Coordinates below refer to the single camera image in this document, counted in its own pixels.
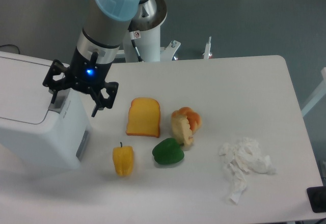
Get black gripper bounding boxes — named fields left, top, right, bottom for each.
left=42, top=48, right=119, bottom=117

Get white push-button trash can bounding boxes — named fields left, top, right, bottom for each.
left=1, top=52, right=91, bottom=169

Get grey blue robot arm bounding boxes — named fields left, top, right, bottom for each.
left=43, top=0, right=179, bottom=111

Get orange toast slice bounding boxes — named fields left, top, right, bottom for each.
left=126, top=97, right=160, bottom=138

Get yellow bell pepper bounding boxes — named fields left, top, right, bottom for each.
left=113, top=142, right=134, bottom=177

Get green bell pepper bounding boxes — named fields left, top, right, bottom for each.
left=152, top=137, right=184, bottom=165

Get pale bread slice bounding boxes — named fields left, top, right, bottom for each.
left=171, top=115, right=194, bottom=147

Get braided bread roll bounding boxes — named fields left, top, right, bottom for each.
left=171, top=107, right=202, bottom=134

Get crumpled white tissue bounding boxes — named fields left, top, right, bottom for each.
left=219, top=137, right=276, bottom=205

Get white table leg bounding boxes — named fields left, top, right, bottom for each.
left=301, top=67, right=325, bottom=117

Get black device at edge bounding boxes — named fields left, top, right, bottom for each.
left=307, top=186, right=325, bottom=213

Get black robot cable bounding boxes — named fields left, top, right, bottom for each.
left=130, top=32, right=145, bottom=63

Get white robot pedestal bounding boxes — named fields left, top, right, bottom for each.
left=123, top=0, right=167, bottom=63

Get black floor cable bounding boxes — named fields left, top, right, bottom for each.
left=0, top=44, right=20, bottom=54

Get white frame foot right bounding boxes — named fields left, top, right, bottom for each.
left=203, top=36, right=212, bottom=60

